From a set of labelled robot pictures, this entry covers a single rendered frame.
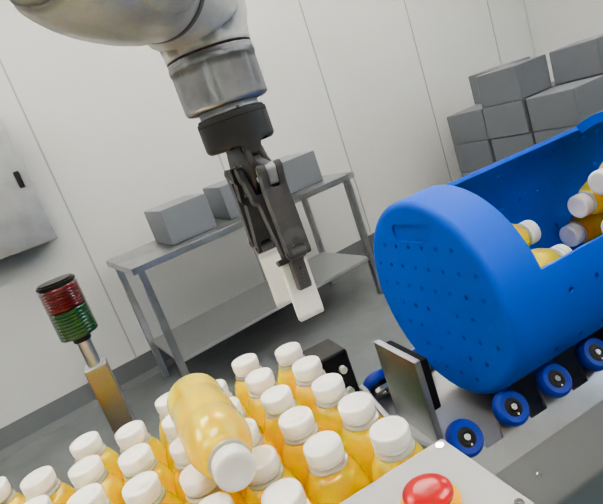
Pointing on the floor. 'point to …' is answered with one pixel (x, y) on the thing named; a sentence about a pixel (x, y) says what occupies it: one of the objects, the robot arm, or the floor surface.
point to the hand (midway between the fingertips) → (291, 285)
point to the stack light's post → (109, 395)
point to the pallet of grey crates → (540, 98)
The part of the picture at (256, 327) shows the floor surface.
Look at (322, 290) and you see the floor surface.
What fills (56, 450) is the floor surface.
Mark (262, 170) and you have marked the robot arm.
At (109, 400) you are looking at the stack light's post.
